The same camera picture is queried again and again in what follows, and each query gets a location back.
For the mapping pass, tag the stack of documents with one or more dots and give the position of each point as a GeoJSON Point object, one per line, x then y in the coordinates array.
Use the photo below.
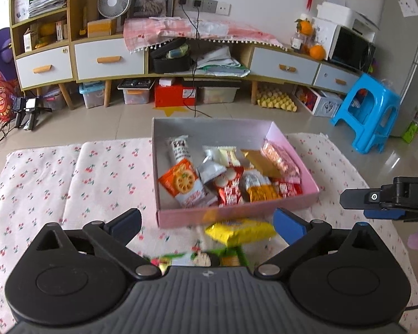
{"type": "Point", "coordinates": [47, 3]}

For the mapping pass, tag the orange silver snack packet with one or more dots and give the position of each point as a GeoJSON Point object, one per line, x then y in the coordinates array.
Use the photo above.
{"type": "Point", "coordinates": [259, 189]}

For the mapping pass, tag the white desk fan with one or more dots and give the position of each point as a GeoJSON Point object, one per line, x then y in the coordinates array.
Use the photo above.
{"type": "Point", "coordinates": [113, 1]}

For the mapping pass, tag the small red snack packet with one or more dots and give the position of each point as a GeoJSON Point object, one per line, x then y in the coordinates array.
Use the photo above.
{"type": "Point", "coordinates": [289, 188]}

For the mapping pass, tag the white printer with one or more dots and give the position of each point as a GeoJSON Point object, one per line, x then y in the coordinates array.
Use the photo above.
{"type": "Point", "coordinates": [338, 14]}

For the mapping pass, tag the cream yellow snack packet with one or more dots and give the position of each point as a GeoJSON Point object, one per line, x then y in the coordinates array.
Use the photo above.
{"type": "Point", "coordinates": [230, 156]}

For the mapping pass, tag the yellow star floor sticker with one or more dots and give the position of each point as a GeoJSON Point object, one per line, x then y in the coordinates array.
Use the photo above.
{"type": "Point", "coordinates": [174, 111]}

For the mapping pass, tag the pink cherry print cloth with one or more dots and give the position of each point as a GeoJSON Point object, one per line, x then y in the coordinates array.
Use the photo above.
{"type": "Point", "coordinates": [230, 29]}

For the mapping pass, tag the red bag with face print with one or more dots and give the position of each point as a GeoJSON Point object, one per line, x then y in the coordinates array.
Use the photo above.
{"type": "Point", "coordinates": [0, 97]}

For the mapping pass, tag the clear bin with blue lid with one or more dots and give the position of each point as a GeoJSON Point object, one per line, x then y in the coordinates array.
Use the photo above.
{"type": "Point", "coordinates": [92, 95]}

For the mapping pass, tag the green snack packet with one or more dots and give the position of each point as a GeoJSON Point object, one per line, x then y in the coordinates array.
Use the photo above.
{"type": "Point", "coordinates": [243, 255]}

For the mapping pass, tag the yellow egg tray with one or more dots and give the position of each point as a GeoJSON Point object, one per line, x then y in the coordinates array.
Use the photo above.
{"type": "Point", "coordinates": [275, 101]}

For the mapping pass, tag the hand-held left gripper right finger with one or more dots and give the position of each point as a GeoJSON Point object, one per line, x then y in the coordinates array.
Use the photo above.
{"type": "Point", "coordinates": [289, 225]}

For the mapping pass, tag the silver refrigerator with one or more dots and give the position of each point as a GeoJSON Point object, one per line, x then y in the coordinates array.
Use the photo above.
{"type": "Point", "coordinates": [404, 59]}

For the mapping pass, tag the wall power outlets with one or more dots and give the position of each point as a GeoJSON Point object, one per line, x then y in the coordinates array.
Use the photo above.
{"type": "Point", "coordinates": [209, 6]}

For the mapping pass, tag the yellow box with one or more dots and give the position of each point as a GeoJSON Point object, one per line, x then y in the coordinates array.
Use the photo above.
{"type": "Point", "coordinates": [101, 28]}

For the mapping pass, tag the pink rice crisp packet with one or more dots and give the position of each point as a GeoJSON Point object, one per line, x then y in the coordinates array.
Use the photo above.
{"type": "Point", "coordinates": [280, 160]}

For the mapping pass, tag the wooden cabinet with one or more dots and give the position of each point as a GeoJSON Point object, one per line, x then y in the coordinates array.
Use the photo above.
{"type": "Point", "coordinates": [70, 14]}

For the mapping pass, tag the black case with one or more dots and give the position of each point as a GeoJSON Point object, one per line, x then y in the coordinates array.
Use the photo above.
{"type": "Point", "coordinates": [170, 64]}

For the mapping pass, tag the purple hat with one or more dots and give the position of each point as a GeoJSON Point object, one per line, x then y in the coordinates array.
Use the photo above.
{"type": "Point", "coordinates": [0, 48]}

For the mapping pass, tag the white printed box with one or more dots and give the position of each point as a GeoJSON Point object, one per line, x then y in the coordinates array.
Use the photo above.
{"type": "Point", "coordinates": [325, 106]}

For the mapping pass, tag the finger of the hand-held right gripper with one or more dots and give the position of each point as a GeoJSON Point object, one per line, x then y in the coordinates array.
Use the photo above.
{"type": "Point", "coordinates": [383, 214]}
{"type": "Point", "coordinates": [362, 198]}

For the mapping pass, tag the glass jar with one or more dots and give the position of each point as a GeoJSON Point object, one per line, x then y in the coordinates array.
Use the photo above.
{"type": "Point", "coordinates": [299, 41]}

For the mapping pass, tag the clear plastic storage bin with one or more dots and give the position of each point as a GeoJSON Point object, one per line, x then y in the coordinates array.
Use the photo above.
{"type": "Point", "coordinates": [217, 94]}
{"type": "Point", "coordinates": [136, 94]}
{"type": "Point", "coordinates": [54, 99]}

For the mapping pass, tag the grey white snack packet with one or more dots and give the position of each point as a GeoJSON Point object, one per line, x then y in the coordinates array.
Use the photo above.
{"type": "Point", "coordinates": [210, 170]}

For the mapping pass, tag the pile of papers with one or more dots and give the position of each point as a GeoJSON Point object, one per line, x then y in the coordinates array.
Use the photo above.
{"type": "Point", "coordinates": [219, 62]}

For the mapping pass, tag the grey biscuit roll packet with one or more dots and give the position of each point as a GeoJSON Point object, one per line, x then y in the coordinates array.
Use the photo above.
{"type": "Point", "coordinates": [178, 148]}

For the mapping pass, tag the blue plastic stool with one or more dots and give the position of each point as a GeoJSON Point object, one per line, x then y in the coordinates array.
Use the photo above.
{"type": "Point", "coordinates": [369, 90]}

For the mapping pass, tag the black tripod lights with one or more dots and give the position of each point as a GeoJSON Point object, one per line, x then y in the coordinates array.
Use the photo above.
{"type": "Point", "coordinates": [29, 106]}

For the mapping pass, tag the orange cracker packet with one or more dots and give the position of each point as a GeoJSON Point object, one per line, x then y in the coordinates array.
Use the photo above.
{"type": "Point", "coordinates": [184, 182]}

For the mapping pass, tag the pink cardboard box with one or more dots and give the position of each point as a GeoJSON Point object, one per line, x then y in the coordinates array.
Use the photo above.
{"type": "Point", "coordinates": [181, 217]}

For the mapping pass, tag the orange fruit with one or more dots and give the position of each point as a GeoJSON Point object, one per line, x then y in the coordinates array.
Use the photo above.
{"type": "Point", "coordinates": [317, 52]}
{"type": "Point", "coordinates": [304, 27]}

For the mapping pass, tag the cherry print tablecloth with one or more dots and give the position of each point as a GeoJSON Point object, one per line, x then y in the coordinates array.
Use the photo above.
{"type": "Point", "coordinates": [55, 181]}

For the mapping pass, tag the red cardboard box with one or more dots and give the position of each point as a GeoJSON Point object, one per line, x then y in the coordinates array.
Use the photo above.
{"type": "Point", "coordinates": [170, 95]}

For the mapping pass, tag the black microwave oven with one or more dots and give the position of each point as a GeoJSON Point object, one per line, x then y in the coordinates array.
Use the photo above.
{"type": "Point", "coordinates": [351, 48]}

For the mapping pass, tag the gold snack packet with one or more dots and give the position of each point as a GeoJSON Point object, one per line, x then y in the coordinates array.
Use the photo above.
{"type": "Point", "coordinates": [261, 163]}

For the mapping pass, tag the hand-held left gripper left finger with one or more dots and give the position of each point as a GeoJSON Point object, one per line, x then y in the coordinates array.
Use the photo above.
{"type": "Point", "coordinates": [127, 223]}

